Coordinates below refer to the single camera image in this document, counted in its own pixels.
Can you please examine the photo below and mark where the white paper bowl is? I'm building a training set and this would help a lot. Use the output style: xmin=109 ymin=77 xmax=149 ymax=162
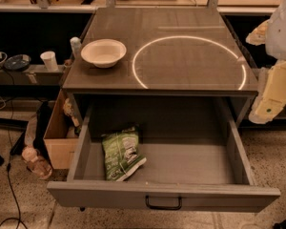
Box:
xmin=81 ymin=39 xmax=127 ymax=68

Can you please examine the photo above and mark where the green jalapeno chip bag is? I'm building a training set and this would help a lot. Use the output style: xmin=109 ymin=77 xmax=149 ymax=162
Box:
xmin=101 ymin=126 xmax=147 ymax=181

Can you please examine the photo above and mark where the clear plastic bottle on floor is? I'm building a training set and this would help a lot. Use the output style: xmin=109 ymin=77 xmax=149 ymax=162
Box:
xmin=22 ymin=146 xmax=52 ymax=179

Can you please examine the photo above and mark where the grey open top drawer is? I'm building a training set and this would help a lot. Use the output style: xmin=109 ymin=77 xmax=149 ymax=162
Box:
xmin=48 ymin=95 xmax=280 ymax=213

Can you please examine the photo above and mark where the black floor cable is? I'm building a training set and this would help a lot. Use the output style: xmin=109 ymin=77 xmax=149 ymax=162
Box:
xmin=0 ymin=60 xmax=29 ymax=229

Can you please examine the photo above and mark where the dark round plate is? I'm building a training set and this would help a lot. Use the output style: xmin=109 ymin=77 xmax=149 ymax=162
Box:
xmin=4 ymin=54 xmax=31 ymax=72

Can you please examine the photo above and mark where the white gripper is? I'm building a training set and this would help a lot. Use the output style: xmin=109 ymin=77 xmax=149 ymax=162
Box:
xmin=246 ymin=0 xmax=286 ymax=124

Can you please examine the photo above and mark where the cardboard box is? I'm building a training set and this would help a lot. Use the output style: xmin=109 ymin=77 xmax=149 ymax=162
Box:
xmin=44 ymin=91 xmax=79 ymax=169

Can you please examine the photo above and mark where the grey side shelf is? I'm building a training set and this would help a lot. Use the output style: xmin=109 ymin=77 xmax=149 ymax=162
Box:
xmin=0 ymin=65 xmax=65 ymax=86

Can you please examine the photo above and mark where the grey counter cabinet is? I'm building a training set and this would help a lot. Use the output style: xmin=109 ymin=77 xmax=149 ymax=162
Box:
xmin=63 ymin=7 xmax=257 ymax=122

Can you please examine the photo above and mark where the black drawer handle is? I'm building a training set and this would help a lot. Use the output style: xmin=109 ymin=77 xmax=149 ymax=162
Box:
xmin=145 ymin=196 xmax=182 ymax=211

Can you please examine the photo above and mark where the white plastic bottle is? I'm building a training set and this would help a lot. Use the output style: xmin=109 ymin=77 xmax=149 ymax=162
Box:
xmin=70 ymin=37 xmax=81 ymax=58

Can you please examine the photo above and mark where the white paper cup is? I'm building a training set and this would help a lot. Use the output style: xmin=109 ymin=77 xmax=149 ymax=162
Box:
xmin=40 ymin=51 xmax=58 ymax=72

